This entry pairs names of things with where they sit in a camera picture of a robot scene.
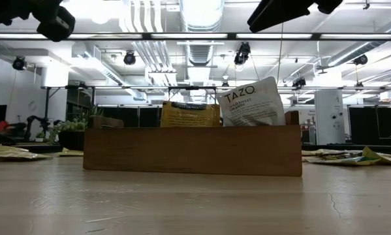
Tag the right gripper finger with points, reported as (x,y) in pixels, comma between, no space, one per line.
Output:
(280,11)

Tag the white orange Tazo tea packet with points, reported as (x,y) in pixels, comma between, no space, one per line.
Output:
(250,107)

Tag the black background robot arm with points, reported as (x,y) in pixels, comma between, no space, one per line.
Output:
(35,120)

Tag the black ceiling spotlight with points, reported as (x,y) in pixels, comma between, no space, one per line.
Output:
(361,60)
(19,63)
(242,53)
(130,58)
(299,83)

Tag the black horizontal crossbar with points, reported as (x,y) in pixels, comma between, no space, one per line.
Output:
(182,36)

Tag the white pillar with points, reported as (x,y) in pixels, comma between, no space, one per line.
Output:
(329,117)

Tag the small background potted plant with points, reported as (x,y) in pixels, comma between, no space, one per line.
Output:
(40,137)

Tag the red background object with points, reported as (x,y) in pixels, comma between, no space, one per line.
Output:
(2,126)

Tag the small potted succulent plant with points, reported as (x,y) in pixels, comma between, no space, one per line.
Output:
(71,140)

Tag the pile of packets right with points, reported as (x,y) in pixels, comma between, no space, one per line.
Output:
(329,152)

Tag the wooden three-compartment tray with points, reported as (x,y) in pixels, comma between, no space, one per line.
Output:
(192,150)

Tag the silver ceiling air duct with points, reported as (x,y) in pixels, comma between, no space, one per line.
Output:
(201,14)

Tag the black background scaffold rail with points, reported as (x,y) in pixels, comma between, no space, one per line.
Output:
(192,87)

